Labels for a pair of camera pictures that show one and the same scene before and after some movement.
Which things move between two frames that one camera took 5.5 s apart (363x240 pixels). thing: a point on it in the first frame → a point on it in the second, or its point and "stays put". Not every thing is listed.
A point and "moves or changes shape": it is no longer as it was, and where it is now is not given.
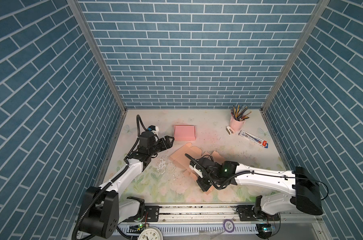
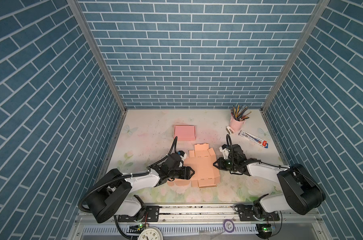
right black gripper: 202,186 → 220,165
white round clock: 151,233 stays put
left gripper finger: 170,140 → 187,172
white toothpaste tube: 253,139 stays put
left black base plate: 151,213 stays put
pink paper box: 184,132 stays put
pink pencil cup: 235,125 stays put
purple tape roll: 224,224 stays put
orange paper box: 183,158 moves or changes shape
